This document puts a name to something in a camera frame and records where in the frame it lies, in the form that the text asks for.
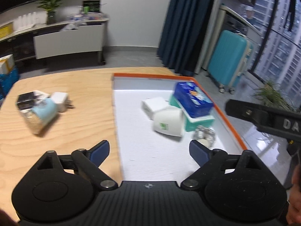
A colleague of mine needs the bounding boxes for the clear liquid refill bottle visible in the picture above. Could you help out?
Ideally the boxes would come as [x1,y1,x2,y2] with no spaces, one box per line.
[193,125,216,148]

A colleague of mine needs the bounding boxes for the white cup-shaped repellent heater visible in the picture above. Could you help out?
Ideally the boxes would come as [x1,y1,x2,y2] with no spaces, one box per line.
[153,106,185,137]

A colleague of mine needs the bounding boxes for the blue plastic tin box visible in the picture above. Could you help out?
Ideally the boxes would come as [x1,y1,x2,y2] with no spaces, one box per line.
[173,82,214,118]

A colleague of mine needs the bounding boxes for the light blue toothpick jar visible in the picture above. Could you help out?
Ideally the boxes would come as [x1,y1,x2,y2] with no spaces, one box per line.
[22,97,58,135]

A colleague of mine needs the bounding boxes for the small white usb charger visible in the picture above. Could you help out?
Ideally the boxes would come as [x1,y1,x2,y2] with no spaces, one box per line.
[141,97,168,120]

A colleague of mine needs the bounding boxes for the black power adapter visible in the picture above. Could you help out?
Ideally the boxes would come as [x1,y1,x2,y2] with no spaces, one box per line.
[16,92,37,110]

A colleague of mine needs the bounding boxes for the person's right hand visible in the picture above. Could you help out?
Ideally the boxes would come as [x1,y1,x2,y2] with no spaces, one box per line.
[286,165,301,224]

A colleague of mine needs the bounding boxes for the person's left hand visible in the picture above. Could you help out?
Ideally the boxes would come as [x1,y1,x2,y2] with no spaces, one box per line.
[0,210,18,226]

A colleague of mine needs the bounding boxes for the small floor plant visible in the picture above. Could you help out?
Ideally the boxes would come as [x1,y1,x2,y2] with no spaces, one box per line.
[252,80,295,112]

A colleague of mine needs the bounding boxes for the teal white carton box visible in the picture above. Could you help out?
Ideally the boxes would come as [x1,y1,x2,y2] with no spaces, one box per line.
[169,94,215,132]

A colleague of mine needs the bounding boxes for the white plug charger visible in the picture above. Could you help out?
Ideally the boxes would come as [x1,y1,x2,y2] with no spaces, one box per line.
[50,92,74,112]

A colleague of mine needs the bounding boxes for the white flat product box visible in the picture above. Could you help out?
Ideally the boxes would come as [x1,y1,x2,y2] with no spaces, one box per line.
[19,90,50,103]

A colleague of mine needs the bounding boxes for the teal hard suitcase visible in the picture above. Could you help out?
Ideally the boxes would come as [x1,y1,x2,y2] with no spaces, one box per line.
[208,30,253,94]

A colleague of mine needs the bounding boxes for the dark blue curtain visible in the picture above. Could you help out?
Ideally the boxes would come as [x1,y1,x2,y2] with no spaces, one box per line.
[157,0,214,76]

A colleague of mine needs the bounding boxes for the blue plastic bag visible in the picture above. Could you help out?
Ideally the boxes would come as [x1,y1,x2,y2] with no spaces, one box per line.
[0,66,20,99]

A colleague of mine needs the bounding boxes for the white tv console cabinet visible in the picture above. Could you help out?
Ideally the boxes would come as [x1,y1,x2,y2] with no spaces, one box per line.
[1,18,109,65]

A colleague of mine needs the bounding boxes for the white yellow taped carton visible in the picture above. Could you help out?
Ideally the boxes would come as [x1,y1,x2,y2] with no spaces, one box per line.
[0,54,15,75]

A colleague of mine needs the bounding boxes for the green black display box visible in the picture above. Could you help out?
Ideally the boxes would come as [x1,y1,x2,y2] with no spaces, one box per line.
[82,0,101,13]

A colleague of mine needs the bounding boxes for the white wifi router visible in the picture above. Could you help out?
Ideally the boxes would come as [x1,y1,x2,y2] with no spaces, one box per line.
[14,12,38,32]

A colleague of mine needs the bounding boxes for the yellow cardboard box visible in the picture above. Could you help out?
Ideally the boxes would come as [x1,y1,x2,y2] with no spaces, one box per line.
[0,22,14,39]

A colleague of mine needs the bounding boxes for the potted green plant in vase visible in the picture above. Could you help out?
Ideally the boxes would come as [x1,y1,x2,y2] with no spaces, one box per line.
[38,0,62,25]

